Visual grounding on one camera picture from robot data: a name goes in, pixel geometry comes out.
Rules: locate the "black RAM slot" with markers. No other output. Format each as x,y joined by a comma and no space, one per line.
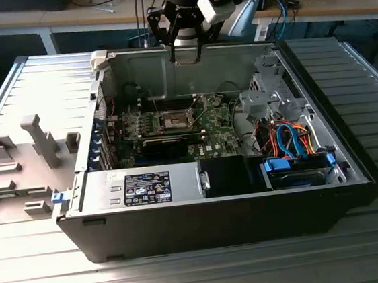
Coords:
171,100
172,106

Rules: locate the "white labelled tag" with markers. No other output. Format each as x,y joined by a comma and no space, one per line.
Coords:
261,32

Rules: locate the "black graphics card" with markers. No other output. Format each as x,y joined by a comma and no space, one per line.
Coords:
164,147

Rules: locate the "black open PC case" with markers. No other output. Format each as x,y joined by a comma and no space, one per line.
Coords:
184,229

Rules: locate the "green motherboard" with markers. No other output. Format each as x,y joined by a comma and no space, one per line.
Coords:
214,122

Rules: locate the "grey parts rack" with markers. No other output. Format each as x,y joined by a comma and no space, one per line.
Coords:
25,158

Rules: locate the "hard disk in blue carrier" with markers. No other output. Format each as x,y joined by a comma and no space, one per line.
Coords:
294,179

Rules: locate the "grey metal drive cage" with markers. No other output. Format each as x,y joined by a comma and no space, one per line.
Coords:
262,101

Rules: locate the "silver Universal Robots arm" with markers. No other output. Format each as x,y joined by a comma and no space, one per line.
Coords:
245,20

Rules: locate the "white camera on black bracket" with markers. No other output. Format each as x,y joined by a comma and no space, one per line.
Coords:
215,10

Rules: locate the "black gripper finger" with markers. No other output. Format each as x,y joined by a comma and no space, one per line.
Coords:
173,53
198,52

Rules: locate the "round coin battery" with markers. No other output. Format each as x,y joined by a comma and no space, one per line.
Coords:
217,102

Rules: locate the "grey power supply unit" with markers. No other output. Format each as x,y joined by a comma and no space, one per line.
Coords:
103,191

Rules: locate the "CPU socket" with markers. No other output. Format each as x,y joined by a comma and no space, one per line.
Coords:
173,119

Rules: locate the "beige case latch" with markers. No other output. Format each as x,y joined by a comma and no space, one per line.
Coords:
101,59

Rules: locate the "blue case latch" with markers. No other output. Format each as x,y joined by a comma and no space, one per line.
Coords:
58,198

